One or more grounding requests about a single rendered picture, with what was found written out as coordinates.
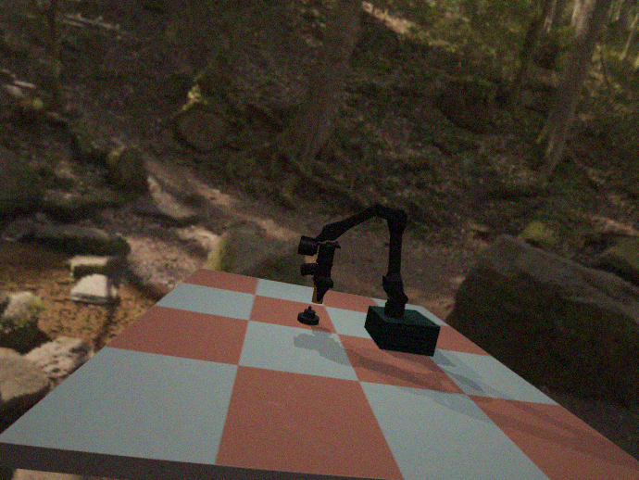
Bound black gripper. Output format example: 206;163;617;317
312;258;333;302

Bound dark grey round pedestal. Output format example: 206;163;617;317
297;306;320;325

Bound orange tapered knob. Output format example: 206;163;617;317
312;286;323;304

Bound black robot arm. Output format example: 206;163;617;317
297;204;408;320

